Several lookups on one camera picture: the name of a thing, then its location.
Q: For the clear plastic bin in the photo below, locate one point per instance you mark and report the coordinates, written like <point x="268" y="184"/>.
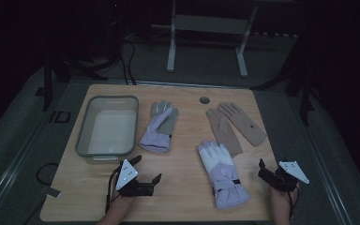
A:
<point x="83" y="131"/>

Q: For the beige glove with dark mark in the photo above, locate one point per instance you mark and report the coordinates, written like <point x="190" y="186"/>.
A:
<point x="247" y="125"/>

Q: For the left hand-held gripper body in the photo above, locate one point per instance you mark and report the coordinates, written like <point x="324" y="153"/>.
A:
<point x="137" y="189"/>

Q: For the purple grey palm glove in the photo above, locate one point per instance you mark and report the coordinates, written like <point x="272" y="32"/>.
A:
<point x="156" y="140"/>

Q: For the pale power strip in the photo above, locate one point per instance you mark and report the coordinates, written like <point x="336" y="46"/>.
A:
<point x="275" y="34"/>

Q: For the person's left hand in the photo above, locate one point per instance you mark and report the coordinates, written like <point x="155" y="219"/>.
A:
<point x="122" y="200"/>

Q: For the white metal stand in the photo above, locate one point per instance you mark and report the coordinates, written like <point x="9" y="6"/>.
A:
<point x="209" y="24"/>

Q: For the black tripod stand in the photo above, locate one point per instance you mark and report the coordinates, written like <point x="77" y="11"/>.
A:
<point x="304" y="103"/>
<point x="47" y="87"/>

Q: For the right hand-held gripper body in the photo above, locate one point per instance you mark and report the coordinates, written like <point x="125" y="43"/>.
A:
<point x="282" y="182"/>

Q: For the person's right hand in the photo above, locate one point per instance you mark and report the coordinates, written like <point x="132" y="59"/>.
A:
<point x="278" y="200"/>

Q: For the black floor tape mark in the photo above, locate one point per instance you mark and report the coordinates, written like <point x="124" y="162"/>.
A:
<point x="52" y="116"/>

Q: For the grey tape piece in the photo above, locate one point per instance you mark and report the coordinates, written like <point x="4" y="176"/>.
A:
<point x="52" y="192"/>

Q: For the grey round table grommet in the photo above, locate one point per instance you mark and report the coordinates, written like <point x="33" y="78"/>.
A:
<point x="204" y="100"/>

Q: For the white purple ski glove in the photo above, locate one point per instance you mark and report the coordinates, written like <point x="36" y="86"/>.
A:
<point x="222" y="172"/>

